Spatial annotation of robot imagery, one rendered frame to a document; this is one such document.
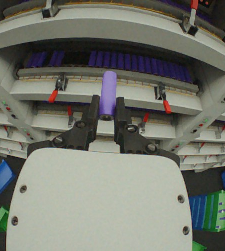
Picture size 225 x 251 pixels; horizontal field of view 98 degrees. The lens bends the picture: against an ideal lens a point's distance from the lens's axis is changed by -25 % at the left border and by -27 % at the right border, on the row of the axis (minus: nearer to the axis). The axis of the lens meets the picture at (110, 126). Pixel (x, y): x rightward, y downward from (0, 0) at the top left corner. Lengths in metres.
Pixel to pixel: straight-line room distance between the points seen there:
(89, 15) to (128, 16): 0.07
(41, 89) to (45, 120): 0.19
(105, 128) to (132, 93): 0.20
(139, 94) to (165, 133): 0.25
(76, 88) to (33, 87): 0.13
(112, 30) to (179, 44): 0.13
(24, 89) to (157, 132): 0.50
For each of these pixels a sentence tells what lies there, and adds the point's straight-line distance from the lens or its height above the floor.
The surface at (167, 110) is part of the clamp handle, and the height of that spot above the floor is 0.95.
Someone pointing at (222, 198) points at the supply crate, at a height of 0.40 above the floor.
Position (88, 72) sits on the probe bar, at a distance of 0.35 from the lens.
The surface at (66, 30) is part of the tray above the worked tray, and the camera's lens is 0.27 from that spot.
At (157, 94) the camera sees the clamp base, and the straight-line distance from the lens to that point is 0.36.
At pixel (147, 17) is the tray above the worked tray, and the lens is 0.28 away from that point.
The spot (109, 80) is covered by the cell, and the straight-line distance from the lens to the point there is 0.16.
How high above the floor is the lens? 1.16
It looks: 57 degrees down
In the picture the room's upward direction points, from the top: 9 degrees clockwise
